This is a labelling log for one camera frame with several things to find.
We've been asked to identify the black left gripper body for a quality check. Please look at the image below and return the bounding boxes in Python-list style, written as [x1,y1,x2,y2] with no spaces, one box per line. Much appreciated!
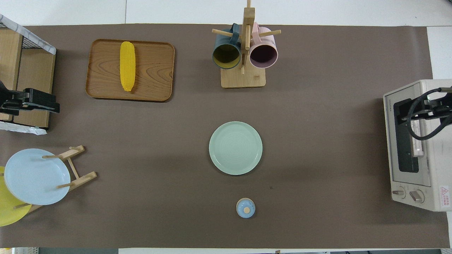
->
[0,80,29,122]

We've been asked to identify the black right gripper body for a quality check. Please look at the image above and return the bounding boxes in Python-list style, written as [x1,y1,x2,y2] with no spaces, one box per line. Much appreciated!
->
[427,95,452,119]

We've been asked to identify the white toaster oven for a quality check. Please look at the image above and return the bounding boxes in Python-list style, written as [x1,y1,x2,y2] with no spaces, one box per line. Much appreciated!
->
[383,79,452,212]

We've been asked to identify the yellow corn cob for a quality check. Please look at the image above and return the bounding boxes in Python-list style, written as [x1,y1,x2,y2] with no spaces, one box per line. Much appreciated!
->
[120,41,136,92]

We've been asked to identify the light green plate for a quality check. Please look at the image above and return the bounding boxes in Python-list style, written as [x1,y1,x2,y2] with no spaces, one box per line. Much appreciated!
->
[209,121,263,176]

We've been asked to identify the wooden shelf box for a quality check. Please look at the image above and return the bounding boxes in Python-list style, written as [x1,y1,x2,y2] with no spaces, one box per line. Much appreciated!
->
[0,14,57,135]

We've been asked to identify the light blue plate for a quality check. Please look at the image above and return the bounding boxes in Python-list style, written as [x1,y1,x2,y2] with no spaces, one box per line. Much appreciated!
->
[4,148,71,206]

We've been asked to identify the wooden plate rack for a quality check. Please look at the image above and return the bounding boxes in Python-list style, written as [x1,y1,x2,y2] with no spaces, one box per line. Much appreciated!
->
[13,145,97,214]

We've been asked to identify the brown table mat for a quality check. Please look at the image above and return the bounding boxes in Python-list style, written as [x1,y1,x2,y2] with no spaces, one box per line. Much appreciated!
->
[0,24,451,249]

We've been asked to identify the yellow plate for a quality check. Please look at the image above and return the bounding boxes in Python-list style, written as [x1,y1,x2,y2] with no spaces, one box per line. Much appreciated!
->
[0,166,32,227]

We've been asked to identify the wooden tray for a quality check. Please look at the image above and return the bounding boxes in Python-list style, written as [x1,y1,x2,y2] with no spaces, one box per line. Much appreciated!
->
[85,39,176,103]

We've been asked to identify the pink mug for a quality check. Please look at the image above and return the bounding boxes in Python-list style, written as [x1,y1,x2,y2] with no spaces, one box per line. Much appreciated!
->
[249,22,279,69]

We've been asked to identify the wooden mug tree stand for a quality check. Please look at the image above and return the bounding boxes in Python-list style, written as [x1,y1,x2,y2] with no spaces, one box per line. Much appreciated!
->
[212,0,282,89]

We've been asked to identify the dark blue mug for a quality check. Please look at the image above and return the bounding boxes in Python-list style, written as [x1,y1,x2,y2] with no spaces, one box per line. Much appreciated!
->
[212,23,242,70]

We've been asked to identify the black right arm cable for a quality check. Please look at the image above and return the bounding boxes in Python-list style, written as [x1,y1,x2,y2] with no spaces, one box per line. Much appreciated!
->
[406,87,452,141]

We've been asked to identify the black wire basket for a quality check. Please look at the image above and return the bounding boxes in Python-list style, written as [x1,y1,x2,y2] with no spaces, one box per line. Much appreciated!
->
[0,21,48,53]

